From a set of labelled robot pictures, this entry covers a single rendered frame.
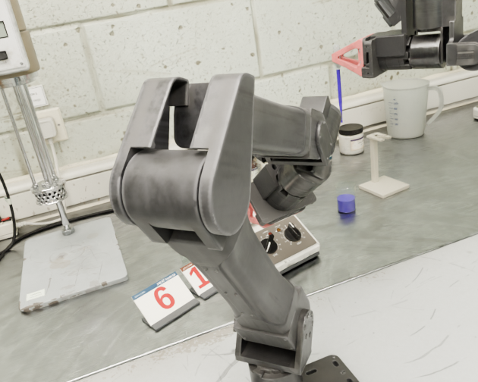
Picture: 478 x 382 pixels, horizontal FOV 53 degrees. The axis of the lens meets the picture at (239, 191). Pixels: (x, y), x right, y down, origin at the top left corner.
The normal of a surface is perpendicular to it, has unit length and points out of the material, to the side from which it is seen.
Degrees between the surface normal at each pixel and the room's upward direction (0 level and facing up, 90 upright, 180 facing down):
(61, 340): 0
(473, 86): 90
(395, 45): 90
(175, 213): 95
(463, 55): 90
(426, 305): 0
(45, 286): 0
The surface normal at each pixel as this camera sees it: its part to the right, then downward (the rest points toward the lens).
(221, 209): 0.89, 0.06
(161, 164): -0.32, -0.62
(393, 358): -0.14, -0.90
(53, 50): 0.35, 0.33
